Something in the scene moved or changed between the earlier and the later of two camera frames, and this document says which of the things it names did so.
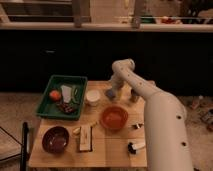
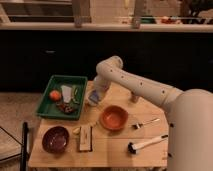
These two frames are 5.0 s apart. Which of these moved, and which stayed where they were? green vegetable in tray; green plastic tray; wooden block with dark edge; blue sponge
Moved: blue sponge
Stayed: green vegetable in tray; wooden block with dark edge; green plastic tray
